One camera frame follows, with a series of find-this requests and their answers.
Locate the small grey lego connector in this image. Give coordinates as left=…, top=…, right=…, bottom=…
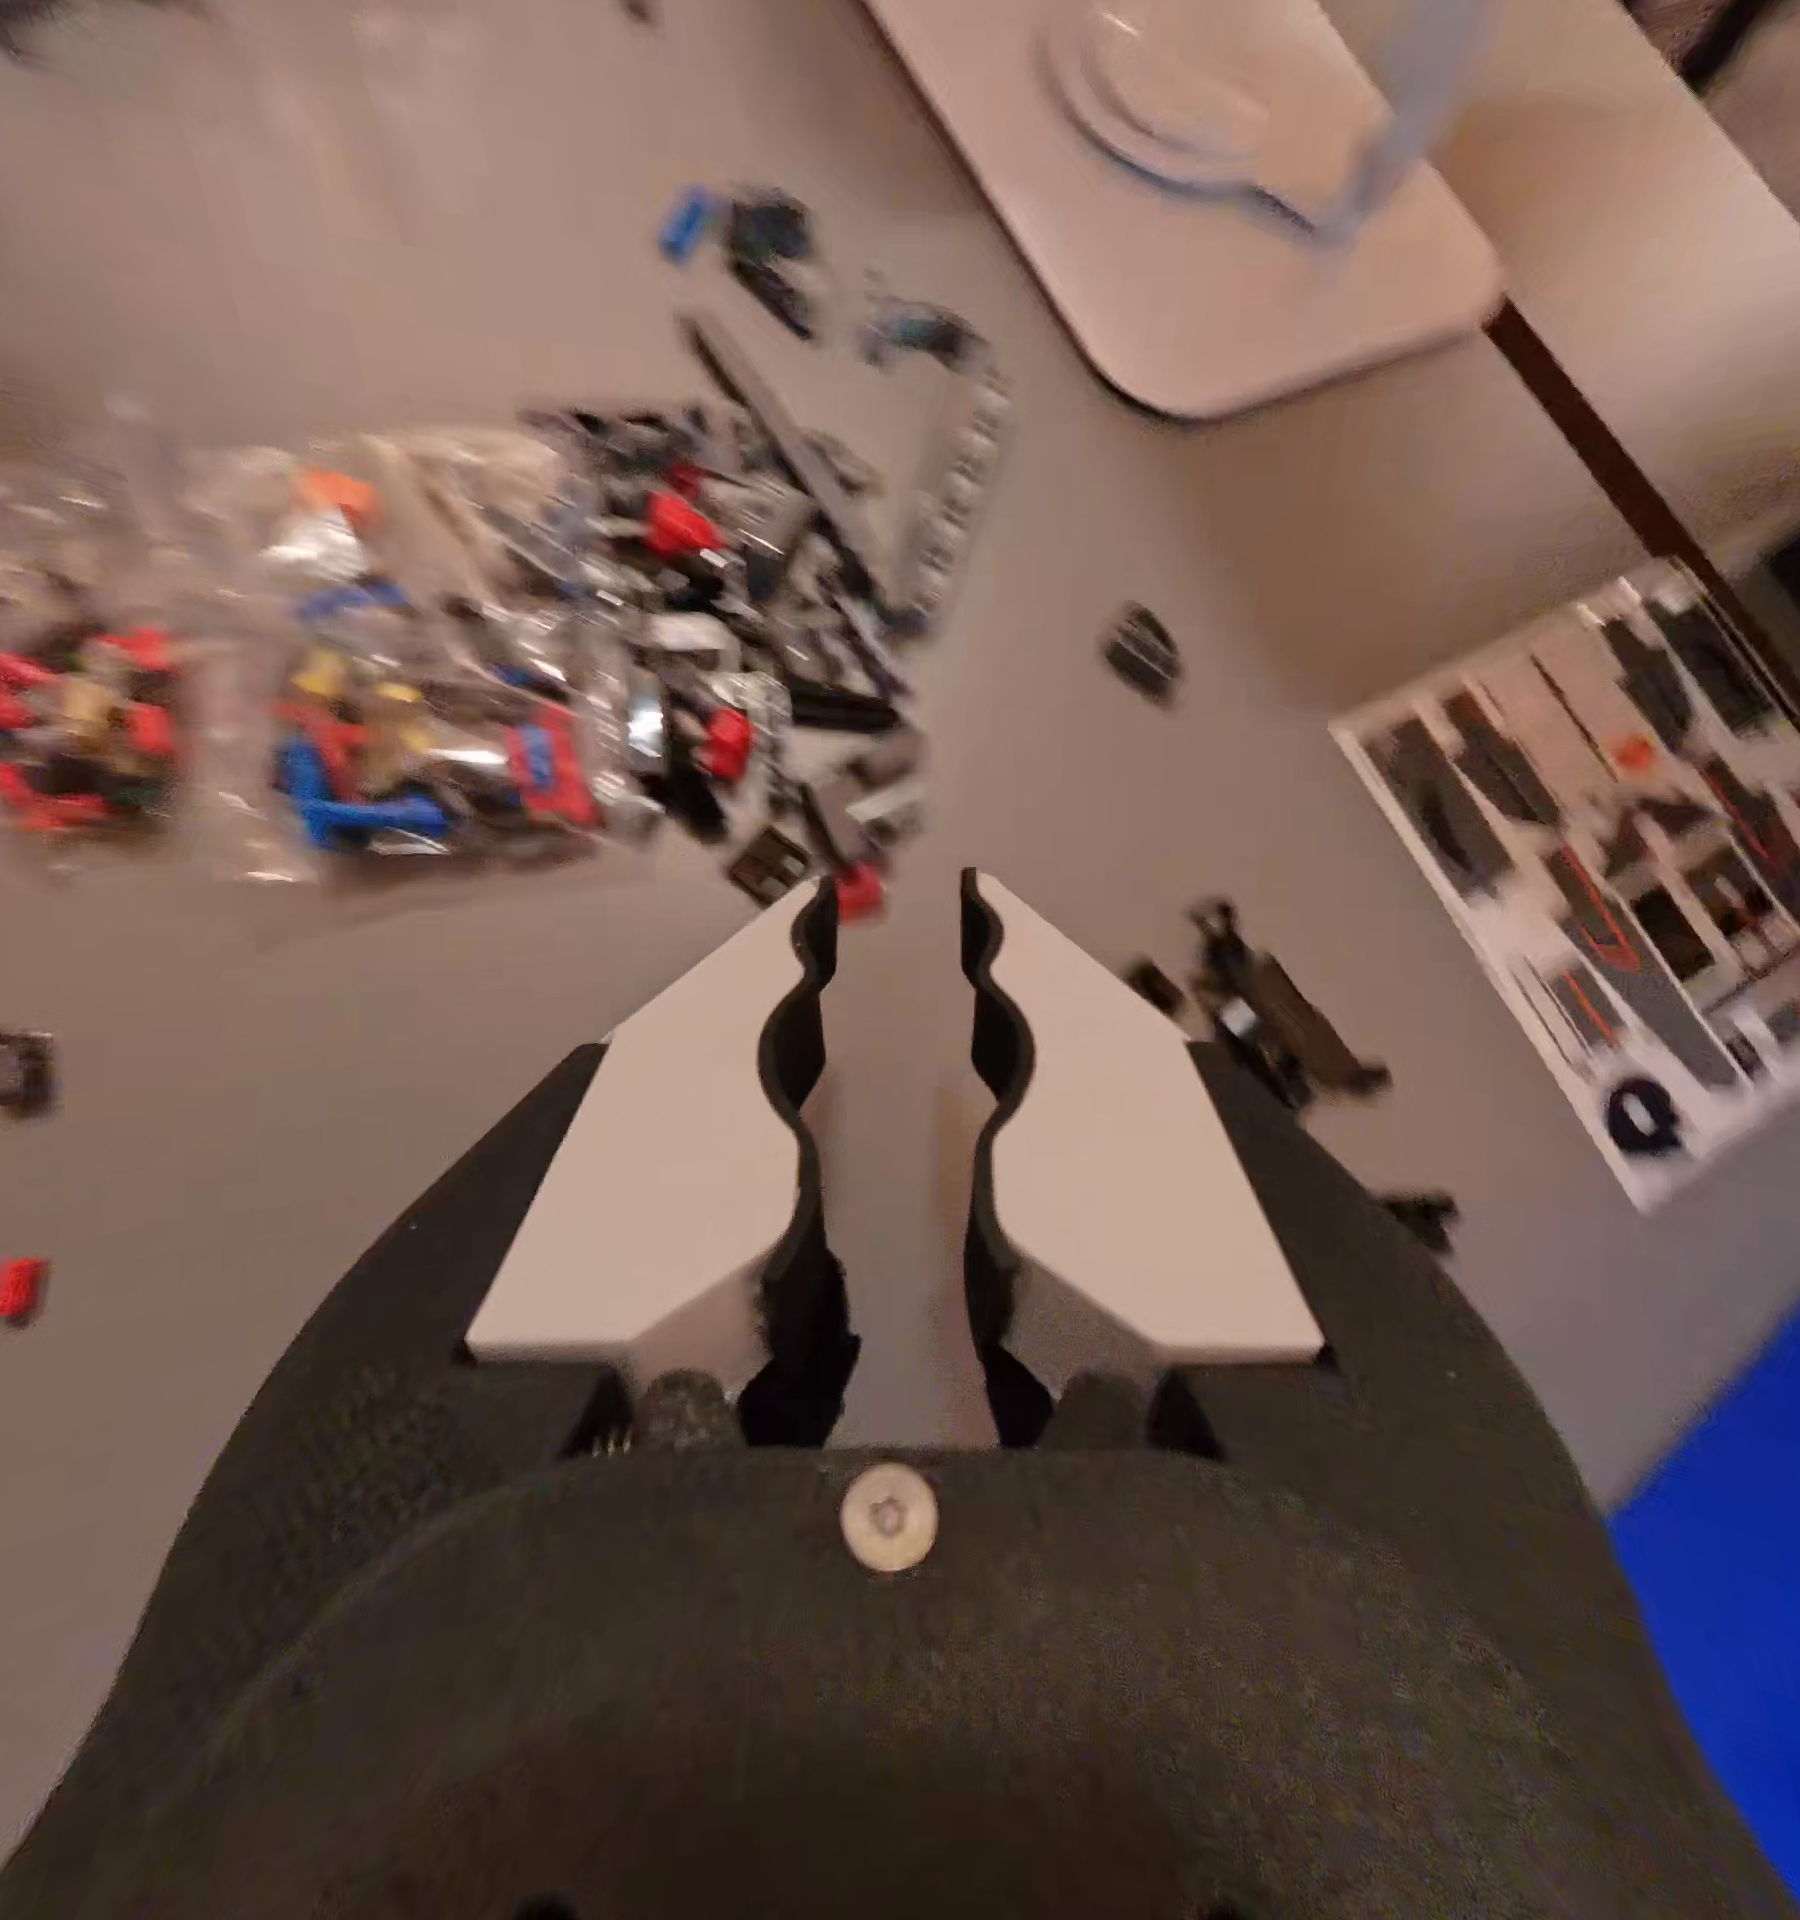
left=1102, top=600, right=1188, bottom=699

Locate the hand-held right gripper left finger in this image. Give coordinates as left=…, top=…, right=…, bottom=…
left=466, top=872, right=860, bottom=1450

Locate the black lego claw assembly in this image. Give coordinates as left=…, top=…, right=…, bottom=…
left=1124, top=897, right=1394, bottom=1112

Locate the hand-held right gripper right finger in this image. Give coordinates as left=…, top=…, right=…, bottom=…
left=959, top=868, right=1326, bottom=1450

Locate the pile of lego pieces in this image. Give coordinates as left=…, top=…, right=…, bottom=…
left=525, top=292, right=1014, bottom=908

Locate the dark grey angled lego piece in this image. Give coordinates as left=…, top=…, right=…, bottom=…
left=721, top=193, right=828, bottom=340

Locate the blue plastic bin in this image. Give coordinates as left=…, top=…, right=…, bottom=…
left=1605, top=1246, right=1800, bottom=1920

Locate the sticker sheet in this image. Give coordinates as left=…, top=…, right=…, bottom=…
left=1329, top=559, right=1800, bottom=1213

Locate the small bag of blue pieces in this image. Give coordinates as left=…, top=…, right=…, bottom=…
left=187, top=428, right=692, bottom=887

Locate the white folding stand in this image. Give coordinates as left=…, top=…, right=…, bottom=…
left=863, top=0, right=1510, bottom=421

